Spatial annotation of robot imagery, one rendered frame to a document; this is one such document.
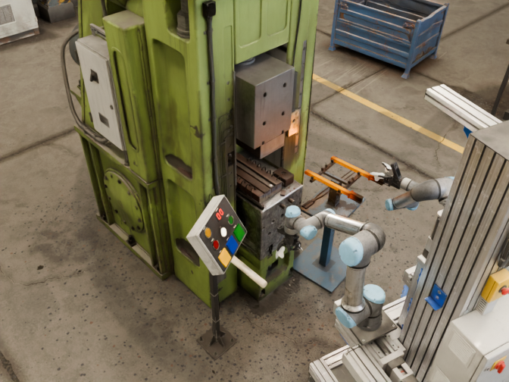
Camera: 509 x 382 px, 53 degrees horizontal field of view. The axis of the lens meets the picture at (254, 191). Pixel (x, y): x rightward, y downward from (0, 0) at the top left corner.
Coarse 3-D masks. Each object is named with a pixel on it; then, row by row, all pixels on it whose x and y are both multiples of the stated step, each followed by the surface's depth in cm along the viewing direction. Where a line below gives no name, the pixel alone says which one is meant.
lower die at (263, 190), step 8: (240, 160) 341; (248, 160) 342; (240, 168) 335; (256, 168) 335; (240, 176) 330; (248, 176) 330; (264, 176) 328; (240, 184) 326; (248, 184) 325; (256, 184) 324; (264, 184) 323; (280, 184) 327; (248, 192) 322; (256, 192) 320; (264, 192) 318; (272, 192) 324; (256, 200) 320; (264, 200) 323
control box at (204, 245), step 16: (208, 208) 279; (224, 208) 282; (208, 224) 269; (224, 224) 280; (240, 224) 292; (192, 240) 264; (208, 240) 267; (224, 240) 278; (208, 256) 268; (224, 272) 273
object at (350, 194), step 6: (312, 174) 342; (318, 180) 340; (324, 180) 337; (330, 186) 335; (336, 186) 332; (342, 192) 330; (348, 192) 329; (348, 198) 328; (354, 198) 327; (360, 198) 323
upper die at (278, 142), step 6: (282, 132) 302; (276, 138) 299; (282, 138) 303; (240, 144) 305; (264, 144) 293; (270, 144) 297; (276, 144) 302; (282, 144) 306; (246, 150) 303; (252, 150) 299; (258, 150) 294; (264, 150) 296; (270, 150) 300; (258, 156) 297; (264, 156) 299
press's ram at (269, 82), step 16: (256, 64) 280; (272, 64) 280; (288, 64) 280; (240, 80) 269; (256, 80) 266; (272, 80) 270; (288, 80) 280; (240, 96) 275; (256, 96) 267; (272, 96) 276; (288, 96) 287; (240, 112) 282; (256, 112) 273; (272, 112) 283; (288, 112) 294; (240, 128) 289; (256, 128) 280; (272, 128) 291; (288, 128) 302; (256, 144) 287
